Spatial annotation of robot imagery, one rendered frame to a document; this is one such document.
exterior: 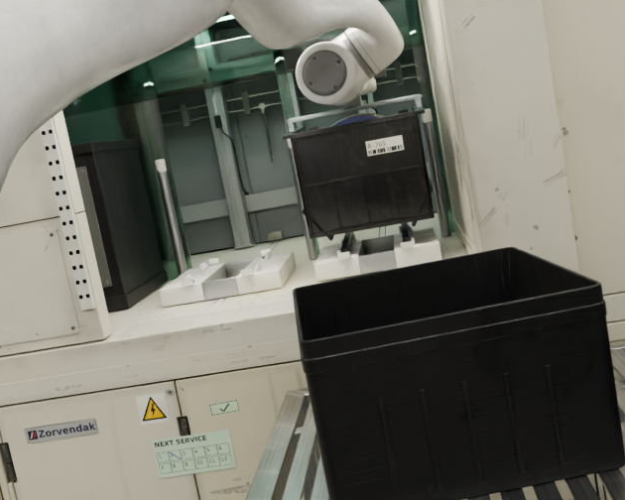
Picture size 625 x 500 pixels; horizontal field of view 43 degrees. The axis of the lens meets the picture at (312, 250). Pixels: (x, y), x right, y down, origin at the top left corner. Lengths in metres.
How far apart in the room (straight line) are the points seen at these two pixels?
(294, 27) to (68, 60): 0.45
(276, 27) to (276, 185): 1.05
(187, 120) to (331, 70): 0.99
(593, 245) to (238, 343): 0.52
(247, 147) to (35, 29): 1.45
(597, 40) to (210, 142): 1.16
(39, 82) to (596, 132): 0.77
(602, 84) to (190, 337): 0.67
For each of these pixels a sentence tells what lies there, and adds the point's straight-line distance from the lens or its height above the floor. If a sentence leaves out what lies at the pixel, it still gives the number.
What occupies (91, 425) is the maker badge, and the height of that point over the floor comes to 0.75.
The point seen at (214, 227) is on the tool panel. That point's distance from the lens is 2.08.
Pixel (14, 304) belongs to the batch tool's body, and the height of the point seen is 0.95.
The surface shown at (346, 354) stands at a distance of 0.71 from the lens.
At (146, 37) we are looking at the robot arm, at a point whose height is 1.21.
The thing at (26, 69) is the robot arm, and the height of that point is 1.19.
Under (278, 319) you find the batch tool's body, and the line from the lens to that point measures 1.16.
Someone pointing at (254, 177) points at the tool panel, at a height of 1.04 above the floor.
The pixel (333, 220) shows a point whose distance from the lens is 1.35.
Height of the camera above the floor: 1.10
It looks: 8 degrees down
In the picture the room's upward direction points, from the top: 11 degrees counter-clockwise
